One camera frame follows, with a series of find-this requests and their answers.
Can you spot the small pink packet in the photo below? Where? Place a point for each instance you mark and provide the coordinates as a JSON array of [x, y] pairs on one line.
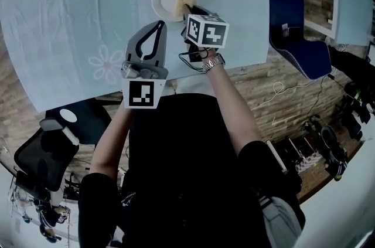
[[284, 30]]

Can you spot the person's right hand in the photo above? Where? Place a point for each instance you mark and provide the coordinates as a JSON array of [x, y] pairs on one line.
[[213, 54]]

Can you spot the person's left forearm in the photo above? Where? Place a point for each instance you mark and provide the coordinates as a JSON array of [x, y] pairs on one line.
[[111, 138]]

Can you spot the black office chair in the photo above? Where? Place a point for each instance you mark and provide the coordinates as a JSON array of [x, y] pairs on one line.
[[88, 120]]

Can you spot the silver wristwatch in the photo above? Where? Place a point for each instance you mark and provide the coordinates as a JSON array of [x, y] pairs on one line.
[[214, 62]]

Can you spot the person's black shirt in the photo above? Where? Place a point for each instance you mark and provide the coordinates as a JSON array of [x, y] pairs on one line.
[[181, 167]]

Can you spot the white plate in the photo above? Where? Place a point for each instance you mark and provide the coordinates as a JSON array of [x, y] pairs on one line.
[[167, 0]]

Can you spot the grey shoulder bag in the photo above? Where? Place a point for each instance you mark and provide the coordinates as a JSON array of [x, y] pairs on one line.
[[281, 220]]

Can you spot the person's right forearm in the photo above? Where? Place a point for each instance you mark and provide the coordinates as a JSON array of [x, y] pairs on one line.
[[231, 106]]

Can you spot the black striped backpack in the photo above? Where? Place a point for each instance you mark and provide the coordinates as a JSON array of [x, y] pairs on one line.
[[331, 141]]

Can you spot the light blue flowered tablecloth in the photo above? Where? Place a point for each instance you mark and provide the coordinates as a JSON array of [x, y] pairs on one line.
[[44, 21]]

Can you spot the blue chair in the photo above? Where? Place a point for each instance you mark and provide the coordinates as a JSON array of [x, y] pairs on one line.
[[285, 9]]

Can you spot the yellow sponge piece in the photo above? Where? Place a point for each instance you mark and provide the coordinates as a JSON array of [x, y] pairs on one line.
[[183, 2]]

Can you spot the black phone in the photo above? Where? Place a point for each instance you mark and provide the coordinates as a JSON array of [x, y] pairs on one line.
[[295, 32]]

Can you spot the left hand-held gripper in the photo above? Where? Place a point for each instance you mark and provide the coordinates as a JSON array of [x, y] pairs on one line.
[[142, 94]]

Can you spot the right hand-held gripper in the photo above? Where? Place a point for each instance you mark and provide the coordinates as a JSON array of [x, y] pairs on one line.
[[211, 33]]

